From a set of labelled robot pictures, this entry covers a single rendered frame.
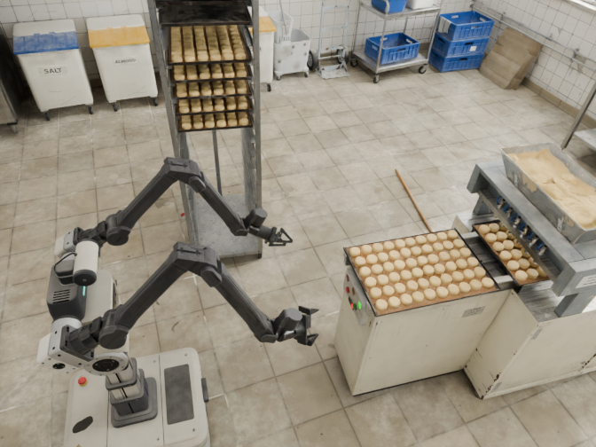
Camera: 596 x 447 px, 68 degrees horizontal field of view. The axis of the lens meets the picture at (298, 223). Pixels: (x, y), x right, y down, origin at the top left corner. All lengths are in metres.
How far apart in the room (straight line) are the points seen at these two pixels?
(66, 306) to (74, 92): 3.61
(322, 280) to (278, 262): 0.35
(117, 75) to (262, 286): 2.80
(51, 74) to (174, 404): 3.49
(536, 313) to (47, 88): 4.48
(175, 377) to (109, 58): 3.32
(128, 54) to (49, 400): 3.23
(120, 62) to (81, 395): 3.29
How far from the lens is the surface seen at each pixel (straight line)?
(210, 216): 3.37
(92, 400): 2.53
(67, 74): 4.96
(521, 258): 2.36
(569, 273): 2.01
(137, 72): 4.95
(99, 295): 1.74
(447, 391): 2.86
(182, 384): 2.45
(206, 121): 2.53
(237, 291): 1.39
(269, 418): 2.62
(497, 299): 2.30
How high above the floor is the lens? 2.42
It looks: 43 degrees down
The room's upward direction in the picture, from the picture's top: 4 degrees clockwise
